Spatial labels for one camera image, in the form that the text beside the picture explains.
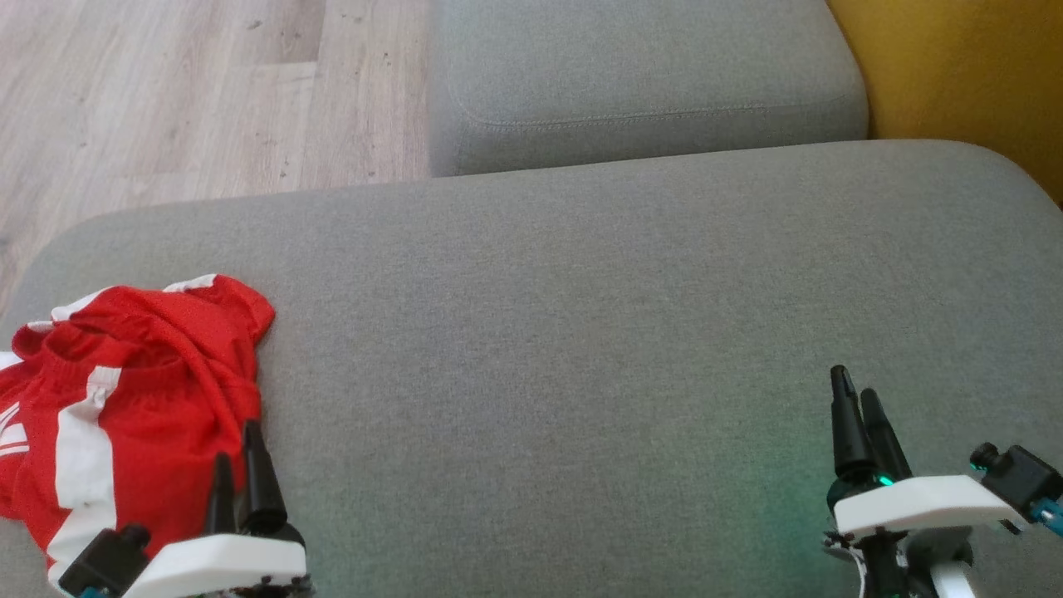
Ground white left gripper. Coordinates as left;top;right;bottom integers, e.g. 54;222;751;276
125;421;313;598

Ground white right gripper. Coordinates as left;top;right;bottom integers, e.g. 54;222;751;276
822;365;1031;598

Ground red shorts with white stripes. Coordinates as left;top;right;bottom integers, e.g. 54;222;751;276
0;274;276;592

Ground large grey sofa seat cushion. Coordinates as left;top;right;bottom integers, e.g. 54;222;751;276
0;140;1063;598

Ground yellow upholstered panel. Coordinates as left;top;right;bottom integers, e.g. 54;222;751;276
826;0;1063;208

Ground small grey sofa cushion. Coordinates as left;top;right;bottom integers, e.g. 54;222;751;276
427;0;870;179

